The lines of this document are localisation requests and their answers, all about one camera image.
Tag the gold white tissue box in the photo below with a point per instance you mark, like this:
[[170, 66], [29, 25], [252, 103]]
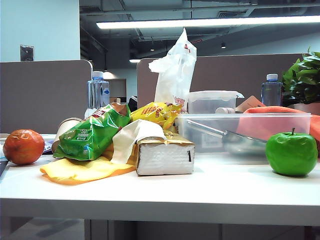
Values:
[[165, 157]]

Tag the brown cardboard box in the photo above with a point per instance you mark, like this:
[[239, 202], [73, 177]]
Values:
[[250, 103]]

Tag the yellow chip bag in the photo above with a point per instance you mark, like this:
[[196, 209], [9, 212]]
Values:
[[152, 112]]

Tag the black chair back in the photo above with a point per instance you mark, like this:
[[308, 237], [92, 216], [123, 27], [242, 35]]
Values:
[[133, 103]]

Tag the white tissue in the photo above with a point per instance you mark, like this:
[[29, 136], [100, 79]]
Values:
[[130, 140]]

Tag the transparent rectangular plastic container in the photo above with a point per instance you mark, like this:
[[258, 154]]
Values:
[[200, 140]]

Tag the white plastic bag red print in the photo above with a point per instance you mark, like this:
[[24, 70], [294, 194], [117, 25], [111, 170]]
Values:
[[175, 75]]

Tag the clear lidded lock container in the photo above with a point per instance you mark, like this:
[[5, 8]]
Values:
[[210, 102]]

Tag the small white tube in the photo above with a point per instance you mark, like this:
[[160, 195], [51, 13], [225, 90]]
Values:
[[225, 110]]

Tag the clear water bottle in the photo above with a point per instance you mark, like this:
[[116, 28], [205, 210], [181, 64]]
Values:
[[97, 92], [271, 92]]

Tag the green chip bag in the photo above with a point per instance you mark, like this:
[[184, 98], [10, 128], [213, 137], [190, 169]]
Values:
[[87, 135]]

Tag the grey desk partition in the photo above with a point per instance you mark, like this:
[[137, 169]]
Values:
[[45, 95], [220, 72]]

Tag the yellow cloth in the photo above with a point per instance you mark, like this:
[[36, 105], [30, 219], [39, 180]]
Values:
[[82, 170]]

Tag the paper cup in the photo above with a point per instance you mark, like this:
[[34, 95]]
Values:
[[65, 126]]

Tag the black ceiling spotlight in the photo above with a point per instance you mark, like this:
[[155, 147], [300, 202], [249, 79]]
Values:
[[223, 45]]

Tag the long ceiling light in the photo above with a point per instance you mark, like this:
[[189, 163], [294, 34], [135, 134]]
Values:
[[200, 22]]

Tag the purple printed packet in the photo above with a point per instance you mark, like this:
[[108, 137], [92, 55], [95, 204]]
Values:
[[48, 147]]

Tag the orange cloth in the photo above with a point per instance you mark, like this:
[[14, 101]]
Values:
[[275, 109]]

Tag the green apple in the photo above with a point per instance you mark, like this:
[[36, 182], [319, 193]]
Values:
[[292, 155]]

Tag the orange mandarin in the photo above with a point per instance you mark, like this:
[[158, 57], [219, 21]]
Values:
[[23, 147]]

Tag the green leafy plant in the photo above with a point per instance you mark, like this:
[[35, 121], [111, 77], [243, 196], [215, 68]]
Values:
[[305, 80]]

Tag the white plant pot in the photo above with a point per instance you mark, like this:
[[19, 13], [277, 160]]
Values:
[[310, 108]]

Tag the metal wall plate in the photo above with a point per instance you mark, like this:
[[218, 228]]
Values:
[[27, 53]]

